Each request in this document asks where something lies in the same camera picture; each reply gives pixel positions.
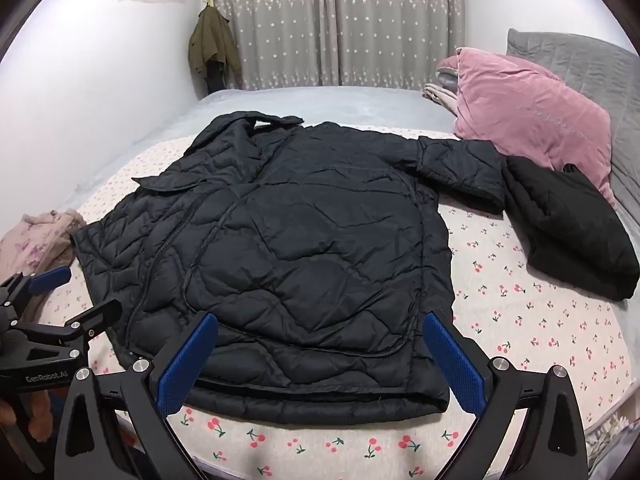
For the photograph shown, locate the grey star print curtain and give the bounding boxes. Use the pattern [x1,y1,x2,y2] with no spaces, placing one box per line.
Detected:
[207,0,468,92]

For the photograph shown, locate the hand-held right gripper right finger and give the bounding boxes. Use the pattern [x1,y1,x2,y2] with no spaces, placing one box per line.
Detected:
[422,310,589,480]

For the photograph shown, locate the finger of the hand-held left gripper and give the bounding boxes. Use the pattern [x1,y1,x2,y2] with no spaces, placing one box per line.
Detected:
[17,299,124,358]
[0,266,72,332]

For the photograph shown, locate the pink velvet pillow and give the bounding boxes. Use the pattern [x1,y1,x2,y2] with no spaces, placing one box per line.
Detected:
[437,47,617,208]

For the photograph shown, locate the beige folded blanket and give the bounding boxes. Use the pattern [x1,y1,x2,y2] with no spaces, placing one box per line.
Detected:
[422,67,461,111]

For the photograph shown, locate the pink floral cloth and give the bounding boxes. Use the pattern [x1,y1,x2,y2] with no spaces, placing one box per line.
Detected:
[0,210,88,326]

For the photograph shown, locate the grey quilted pillow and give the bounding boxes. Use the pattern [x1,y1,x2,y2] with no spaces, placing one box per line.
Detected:
[505,28,640,241]

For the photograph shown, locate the olive green hanging jacket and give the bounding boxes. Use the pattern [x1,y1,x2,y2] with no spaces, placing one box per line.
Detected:
[188,4,243,96]

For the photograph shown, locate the black folded garment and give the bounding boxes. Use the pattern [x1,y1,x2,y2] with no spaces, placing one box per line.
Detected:
[502,156,640,302]

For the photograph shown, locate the cherry print bed sheet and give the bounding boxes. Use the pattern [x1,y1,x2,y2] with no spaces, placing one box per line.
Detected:
[37,125,636,480]

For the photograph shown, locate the black quilted jacket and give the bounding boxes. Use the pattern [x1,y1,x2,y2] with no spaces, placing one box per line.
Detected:
[70,114,506,423]

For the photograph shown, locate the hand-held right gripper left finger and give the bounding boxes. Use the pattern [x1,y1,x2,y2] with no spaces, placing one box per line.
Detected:
[52,311,221,480]

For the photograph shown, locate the person's left hand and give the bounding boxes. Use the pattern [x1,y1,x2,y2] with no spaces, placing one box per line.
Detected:
[0,391,54,443]

